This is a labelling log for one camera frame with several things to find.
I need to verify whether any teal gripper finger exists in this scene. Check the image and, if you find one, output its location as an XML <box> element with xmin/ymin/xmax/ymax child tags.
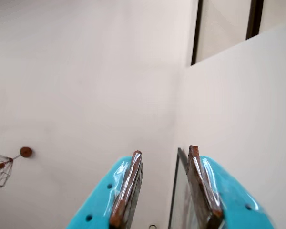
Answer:
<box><xmin>186</xmin><ymin>145</ymin><xmax>278</xmax><ymax>229</ymax></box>
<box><xmin>66</xmin><ymin>150</ymin><xmax>143</xmax><ymax>229</ymax></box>

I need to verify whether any wire cage pendant lamp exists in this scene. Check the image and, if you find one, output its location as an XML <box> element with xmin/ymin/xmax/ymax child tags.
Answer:
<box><xmin>0</xmin><ymin>146</ymin><xmax>33</xmax><ymax>194</ymax></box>

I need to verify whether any dark window frame post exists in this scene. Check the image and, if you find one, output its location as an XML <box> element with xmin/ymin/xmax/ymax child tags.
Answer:
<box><xmin>245</xmin><ymin>0</ymin><xmax>265</xmax><ymax>41</ymax></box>
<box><xmin>190</xmin><ymin>0</ymin><xmax>204</xmax><ymax>66</ymax></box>

